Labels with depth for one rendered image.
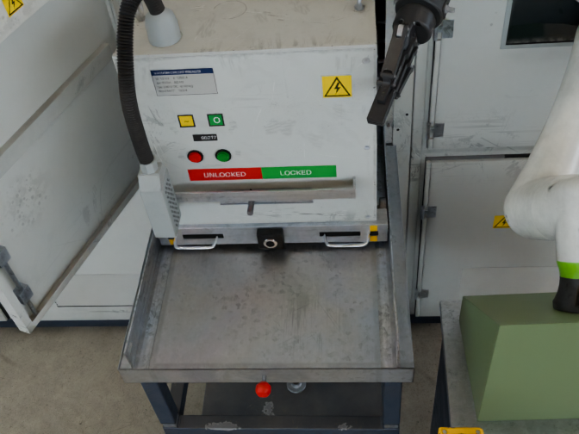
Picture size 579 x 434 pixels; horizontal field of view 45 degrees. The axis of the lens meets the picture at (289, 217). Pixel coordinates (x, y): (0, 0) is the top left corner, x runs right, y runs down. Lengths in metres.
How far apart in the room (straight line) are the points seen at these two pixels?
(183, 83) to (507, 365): 0.80
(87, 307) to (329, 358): 1.31
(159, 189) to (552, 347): 0.79
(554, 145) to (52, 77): 1.06
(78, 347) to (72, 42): 1.36
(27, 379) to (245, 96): 1.62
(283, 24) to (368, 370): 0.71
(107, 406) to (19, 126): 1.26
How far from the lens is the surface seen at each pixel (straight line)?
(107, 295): 2.52
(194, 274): 1.65
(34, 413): 2.61
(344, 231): 1.61
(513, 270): 2.33
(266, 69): 1.33
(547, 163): 1.50
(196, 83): 1.36
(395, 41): 1.27
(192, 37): 1.38
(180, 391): 1.86
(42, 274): 1.70
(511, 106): 1.84
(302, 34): 1.34
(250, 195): 1.49
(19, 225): 1.60
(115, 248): 2.29
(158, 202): 1.44
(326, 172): 1.49
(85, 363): 2.64
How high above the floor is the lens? 2.11
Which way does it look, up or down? 47 degrees down
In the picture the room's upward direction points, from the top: 8 degrees counter-clockwise
